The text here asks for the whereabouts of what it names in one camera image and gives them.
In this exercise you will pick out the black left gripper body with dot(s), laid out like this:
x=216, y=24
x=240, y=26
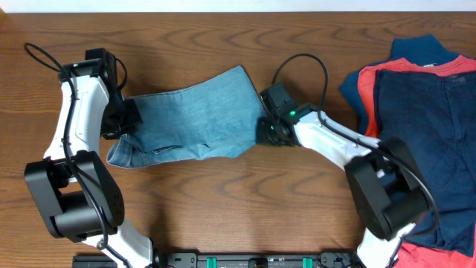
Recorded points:
x=119, y=120

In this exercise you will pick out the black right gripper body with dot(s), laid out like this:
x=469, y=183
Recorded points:
x=268, y=134

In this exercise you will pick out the light blue denim jeans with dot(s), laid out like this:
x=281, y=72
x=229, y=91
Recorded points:
x=216, y=118

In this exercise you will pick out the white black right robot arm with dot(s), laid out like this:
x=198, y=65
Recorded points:
x=388, y=190

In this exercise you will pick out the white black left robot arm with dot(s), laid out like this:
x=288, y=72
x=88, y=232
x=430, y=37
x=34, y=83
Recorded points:
x=74, y=192

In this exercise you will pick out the navy and red t-shirt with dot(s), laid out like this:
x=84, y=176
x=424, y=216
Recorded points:
x=424, y=94

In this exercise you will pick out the black rail with green clips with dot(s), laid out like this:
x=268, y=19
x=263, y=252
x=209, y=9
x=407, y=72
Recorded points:
x=191, y=260

